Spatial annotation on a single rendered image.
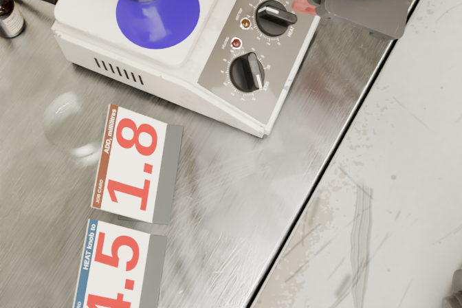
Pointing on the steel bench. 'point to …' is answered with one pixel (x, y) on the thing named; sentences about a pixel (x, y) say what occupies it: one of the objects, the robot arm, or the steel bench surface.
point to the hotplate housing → (161, 73)
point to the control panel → (276, 45)
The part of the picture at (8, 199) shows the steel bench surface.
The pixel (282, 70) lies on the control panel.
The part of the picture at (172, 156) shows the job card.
